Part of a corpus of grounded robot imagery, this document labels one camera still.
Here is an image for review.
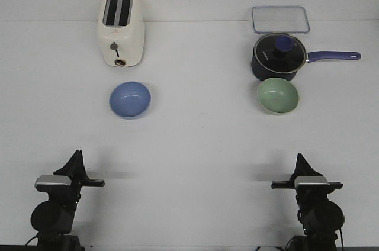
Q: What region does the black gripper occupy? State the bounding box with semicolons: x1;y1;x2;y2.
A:
53;150;105;201
271;153;343;201

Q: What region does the green bowl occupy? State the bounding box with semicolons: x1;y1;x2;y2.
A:
257;78;300;115

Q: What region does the blue bowl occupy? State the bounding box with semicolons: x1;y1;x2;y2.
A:
109;81;151;118

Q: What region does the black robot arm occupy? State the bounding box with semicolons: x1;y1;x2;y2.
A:
30;150;105;250
271;153;345;250

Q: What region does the dark blue saucepan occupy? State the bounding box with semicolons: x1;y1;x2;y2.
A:
251;51;361;81

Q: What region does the glass pot lid blue knob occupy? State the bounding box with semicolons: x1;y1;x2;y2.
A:
254;33;307;73

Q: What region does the clear rectangular container lid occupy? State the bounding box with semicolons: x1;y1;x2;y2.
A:
251;5;310;34

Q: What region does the white two-slot toaster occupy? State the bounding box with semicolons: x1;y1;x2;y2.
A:
97;0;145;67

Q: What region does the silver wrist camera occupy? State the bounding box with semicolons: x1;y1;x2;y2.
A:
294;176;329;189
34;175;72;193

